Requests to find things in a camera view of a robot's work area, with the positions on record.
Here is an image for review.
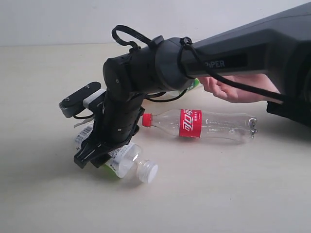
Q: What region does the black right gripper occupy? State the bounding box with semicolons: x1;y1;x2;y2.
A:
73;91;144;168

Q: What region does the clear bottle white label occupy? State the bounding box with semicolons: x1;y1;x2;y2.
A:
73;122;159;183

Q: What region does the clear cola bottle red label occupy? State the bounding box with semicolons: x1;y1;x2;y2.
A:
142;109;258;143

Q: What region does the clear bottle green label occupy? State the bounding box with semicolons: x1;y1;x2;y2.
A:
167;78;205;97

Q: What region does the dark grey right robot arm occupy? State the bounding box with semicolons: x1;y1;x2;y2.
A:
74;3;311;167

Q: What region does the black sleeved forearm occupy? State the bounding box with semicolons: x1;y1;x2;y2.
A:
266;101;311;128

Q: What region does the person's open hand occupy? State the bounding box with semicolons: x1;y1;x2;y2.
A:
199;74;282;103

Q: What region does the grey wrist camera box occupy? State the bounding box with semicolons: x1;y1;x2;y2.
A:
58;82;106;118

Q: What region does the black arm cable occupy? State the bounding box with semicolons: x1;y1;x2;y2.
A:
72;24;287;122

